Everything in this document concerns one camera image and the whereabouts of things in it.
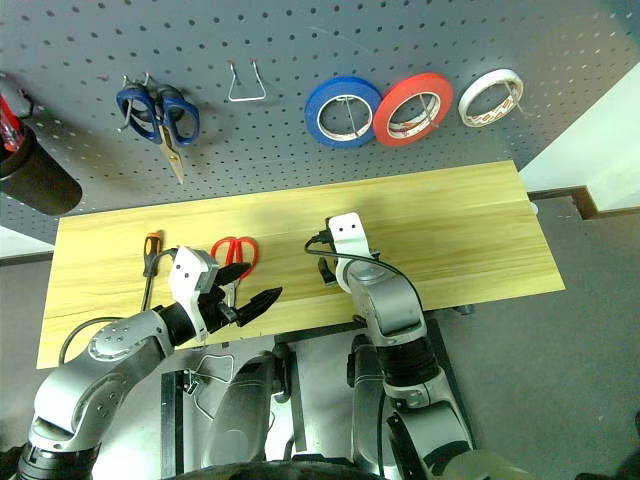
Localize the black cup holder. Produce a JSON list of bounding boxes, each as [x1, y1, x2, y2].
[[0, 117, 84, 217]]

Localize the red handled tool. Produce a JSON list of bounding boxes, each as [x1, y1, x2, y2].
[[0, 73, 32, 154]]

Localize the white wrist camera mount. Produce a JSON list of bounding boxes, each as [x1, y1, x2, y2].
[[325, 212, 372, 296], [168, 245, 222, 344]]

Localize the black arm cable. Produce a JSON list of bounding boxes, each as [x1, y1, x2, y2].
[[304, 227, 422, 314], [58, 247, 181, 366]]

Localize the blue tape roll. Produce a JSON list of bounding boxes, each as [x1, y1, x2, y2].
[[303, 75, 384, 149]]

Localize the red handled scissors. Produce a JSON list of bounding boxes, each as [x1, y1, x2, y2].
[[209, 235, 261, 309]]

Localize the silver triangular wire hook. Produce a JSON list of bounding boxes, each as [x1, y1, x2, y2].
[[227, 58, 268, 103]]

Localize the orange black handled screwdriver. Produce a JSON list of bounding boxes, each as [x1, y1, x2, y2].
[[141, 230, 165, 312]]

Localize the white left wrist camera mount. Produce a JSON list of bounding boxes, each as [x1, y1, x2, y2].
[[168, 245, 222, 344]]

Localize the dark brown baseboard trim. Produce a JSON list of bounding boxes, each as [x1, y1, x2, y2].
[[527, 186, 640, 221]]

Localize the red tape roll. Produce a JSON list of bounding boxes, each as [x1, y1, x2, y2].
[[372, 72, 455, 148]]

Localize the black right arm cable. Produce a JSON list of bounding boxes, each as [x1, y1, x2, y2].
[[304, 227, 422, 314]]

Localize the dark rounded robot body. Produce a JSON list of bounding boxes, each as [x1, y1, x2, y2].
[[177, 452, 401, 480]]

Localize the silver double pegboard hook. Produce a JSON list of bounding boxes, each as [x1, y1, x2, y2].
[[118, 72, 152, 134]]

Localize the grey robot right leg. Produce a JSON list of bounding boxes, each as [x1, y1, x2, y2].
[[346, 333, 397, 474]]

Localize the grey perforated pegboard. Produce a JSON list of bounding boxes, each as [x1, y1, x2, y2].
[[0, 0, 640, 246]]

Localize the silver wire loop with clip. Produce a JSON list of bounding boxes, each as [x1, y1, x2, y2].
[[181, 351, 236, 422]]

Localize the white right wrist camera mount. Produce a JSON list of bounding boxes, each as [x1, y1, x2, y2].
[[325, 212, 372, 296]]

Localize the grey robot left leg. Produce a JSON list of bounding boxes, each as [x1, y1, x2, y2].
[[199, 348, 292, 470]]

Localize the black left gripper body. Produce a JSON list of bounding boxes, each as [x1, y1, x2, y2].
[[197, 280, 250, 336]]

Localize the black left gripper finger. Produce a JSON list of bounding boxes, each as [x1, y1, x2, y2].
[[234, 285, 285, 329], [213, 262, 254, 292]]

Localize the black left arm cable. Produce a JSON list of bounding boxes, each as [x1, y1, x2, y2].
[[58, 247, 181, 366]]

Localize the grey robot leg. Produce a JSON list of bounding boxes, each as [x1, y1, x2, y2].
[[346, 333, 397, 474], [199, 348, 292, 470]]

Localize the blue handled scissors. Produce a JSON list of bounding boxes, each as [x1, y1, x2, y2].
[[115, 82, 201, 186]]

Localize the white tape roll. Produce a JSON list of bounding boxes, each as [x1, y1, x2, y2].
[[457, 69, 525, 128]]

